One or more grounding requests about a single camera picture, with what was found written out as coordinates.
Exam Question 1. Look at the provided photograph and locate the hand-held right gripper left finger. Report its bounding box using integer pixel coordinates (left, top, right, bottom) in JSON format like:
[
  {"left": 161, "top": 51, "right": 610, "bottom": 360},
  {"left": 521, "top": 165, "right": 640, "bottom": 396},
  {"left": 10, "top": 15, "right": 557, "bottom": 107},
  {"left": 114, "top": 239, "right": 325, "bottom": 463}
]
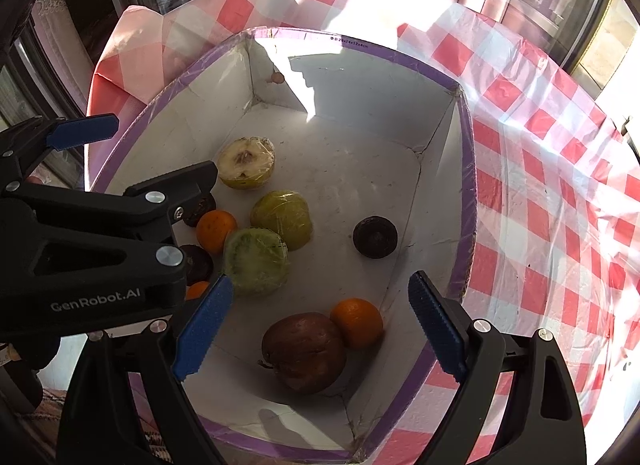
[{"left": 59, "top": 272, "right": 235, "bottom": 465}]

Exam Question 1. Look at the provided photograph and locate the purple cardboard box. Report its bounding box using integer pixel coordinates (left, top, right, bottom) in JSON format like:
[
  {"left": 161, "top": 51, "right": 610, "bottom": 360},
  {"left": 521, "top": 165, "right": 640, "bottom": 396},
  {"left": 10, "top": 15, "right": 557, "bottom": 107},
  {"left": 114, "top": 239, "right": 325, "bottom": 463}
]
[{"left": 86, "top": 26, "right": 478, "bottom": 463}]

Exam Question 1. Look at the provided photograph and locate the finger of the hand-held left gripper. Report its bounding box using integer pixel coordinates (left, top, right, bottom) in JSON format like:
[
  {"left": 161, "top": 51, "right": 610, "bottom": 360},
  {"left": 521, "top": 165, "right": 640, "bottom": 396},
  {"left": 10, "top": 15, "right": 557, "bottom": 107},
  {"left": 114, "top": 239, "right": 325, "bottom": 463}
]
[
  {"left": 0, "top": 114, "right": 121, "bottom": 191},
  {"left": 0, "top": 160, "right": 220, "bottom": 246}
]

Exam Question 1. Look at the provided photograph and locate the dark mangosteen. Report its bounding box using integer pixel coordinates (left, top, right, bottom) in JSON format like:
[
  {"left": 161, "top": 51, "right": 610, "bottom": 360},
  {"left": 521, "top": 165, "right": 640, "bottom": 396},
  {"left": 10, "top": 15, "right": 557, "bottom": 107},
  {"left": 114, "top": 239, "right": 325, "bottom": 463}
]
[
  {"left": 179, "top": 244, "right": 215, "bottom": 287},
  {"left": 352, "top": 216, "right": 399, "bottom": 259},
  {"left": 182, "top": 192, "right": 217, "bottom": 227}
]

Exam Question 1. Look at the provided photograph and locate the small orange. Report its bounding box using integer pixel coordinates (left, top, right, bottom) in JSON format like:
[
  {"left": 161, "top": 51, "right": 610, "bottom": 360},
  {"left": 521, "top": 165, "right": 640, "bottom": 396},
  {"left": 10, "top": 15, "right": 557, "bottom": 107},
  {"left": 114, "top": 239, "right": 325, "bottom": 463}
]
[
  {"left": 329, "top": 298, "right": 385, "bottom": 350},
  {"left": 195, "top": 210, "right": 238, "bottom": 254}
]

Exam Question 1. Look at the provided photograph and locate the dark red apple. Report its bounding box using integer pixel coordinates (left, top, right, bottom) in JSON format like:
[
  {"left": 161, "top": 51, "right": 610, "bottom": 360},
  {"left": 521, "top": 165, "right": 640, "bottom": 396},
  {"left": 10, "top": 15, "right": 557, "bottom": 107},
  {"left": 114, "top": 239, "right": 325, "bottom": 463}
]
[{"left": 258, "top": 312, "right": 347, "bottom": 394}]

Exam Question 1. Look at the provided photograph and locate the wrapped green fruit half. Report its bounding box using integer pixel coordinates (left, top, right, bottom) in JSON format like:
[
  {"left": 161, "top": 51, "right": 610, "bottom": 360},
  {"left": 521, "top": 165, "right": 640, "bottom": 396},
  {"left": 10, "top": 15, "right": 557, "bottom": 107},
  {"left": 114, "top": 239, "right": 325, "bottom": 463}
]
[{"left": 223, "top": 228, "right": 291, "bottom": 296}]

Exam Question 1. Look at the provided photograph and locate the pale fruit half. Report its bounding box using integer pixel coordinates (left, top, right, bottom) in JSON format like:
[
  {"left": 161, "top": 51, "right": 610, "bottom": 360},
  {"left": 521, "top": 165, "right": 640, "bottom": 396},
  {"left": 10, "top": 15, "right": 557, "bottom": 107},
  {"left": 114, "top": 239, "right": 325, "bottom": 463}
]
[{"left": 216, "top": 136, "right": 277, "bottom": 191}]

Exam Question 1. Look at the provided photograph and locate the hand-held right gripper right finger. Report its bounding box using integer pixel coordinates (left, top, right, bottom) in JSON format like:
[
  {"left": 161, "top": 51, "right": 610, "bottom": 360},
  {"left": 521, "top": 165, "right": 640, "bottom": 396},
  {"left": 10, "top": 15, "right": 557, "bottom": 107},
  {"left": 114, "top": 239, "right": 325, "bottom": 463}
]
[{"left": 407, "top": 270, "right": 587, "bottom": 465}]

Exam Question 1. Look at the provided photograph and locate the red checked tablecloth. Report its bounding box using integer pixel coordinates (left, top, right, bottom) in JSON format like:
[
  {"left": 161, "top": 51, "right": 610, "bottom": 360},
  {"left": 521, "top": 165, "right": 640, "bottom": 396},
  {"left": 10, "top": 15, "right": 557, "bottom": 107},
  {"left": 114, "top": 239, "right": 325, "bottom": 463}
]
[{"left": 86, "top": 0, "right": 640, "bottom": 465}]

